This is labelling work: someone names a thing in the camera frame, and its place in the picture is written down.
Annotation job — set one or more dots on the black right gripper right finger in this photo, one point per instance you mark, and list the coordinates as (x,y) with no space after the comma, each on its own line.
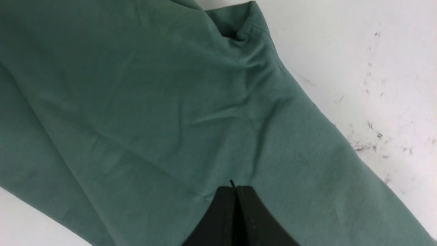
(255,225)

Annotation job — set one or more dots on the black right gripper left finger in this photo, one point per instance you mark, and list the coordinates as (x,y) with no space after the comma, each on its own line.
(216,226)

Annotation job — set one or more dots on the green long sleeve shirt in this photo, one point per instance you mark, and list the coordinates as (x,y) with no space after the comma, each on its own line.
(121,118)

